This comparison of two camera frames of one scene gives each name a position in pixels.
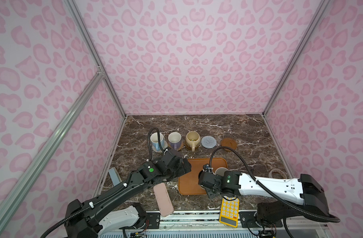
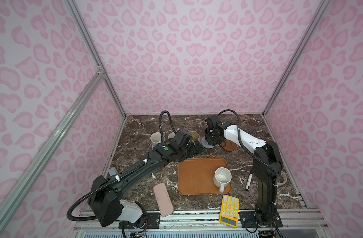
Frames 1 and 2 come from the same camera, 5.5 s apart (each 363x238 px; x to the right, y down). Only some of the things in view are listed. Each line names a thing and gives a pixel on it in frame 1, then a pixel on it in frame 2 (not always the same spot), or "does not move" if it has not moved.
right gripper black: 210,196 → 220,141
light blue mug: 154,139 does not move
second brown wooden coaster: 229,143 does not move
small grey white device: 114,176 does not move
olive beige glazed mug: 193,139 does not move
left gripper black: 183,169 → 194,151
